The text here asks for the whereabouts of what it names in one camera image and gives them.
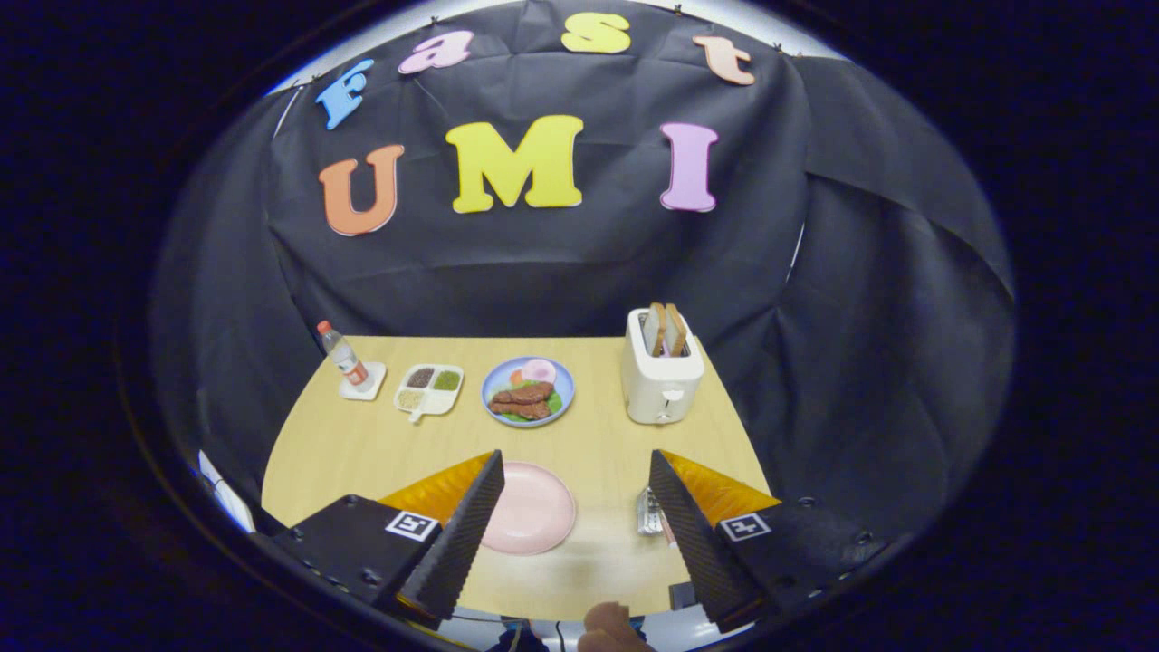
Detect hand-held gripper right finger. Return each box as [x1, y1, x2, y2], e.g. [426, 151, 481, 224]
[647, 449, 893, 635]

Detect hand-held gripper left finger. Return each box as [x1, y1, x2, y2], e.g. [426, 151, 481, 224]
[272, 449, 506, 632]

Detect pink round plate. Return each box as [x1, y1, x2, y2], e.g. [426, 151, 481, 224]
[480, 462, 578, 556]

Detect white divided grain dish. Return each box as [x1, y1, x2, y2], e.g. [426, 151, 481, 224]
[394, 364, 465, 424]

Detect cream toaster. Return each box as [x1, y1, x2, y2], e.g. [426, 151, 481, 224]
[620, 308, 705, 426]

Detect green lettuce leaves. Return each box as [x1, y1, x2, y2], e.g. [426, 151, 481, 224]
[498, 376, 564, 424]

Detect white square coaster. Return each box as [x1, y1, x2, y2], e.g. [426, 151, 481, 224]
[340, 361, 388, 402]

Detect blue food plate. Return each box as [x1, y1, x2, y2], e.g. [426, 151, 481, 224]
[481, 356, 576, 428]

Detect clear plastic water bottle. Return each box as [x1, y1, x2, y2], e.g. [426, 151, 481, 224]
[317, 321, 370, 390]

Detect metal wire cutlery basket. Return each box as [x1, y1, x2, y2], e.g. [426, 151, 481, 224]
[637, 486, 675, 537]

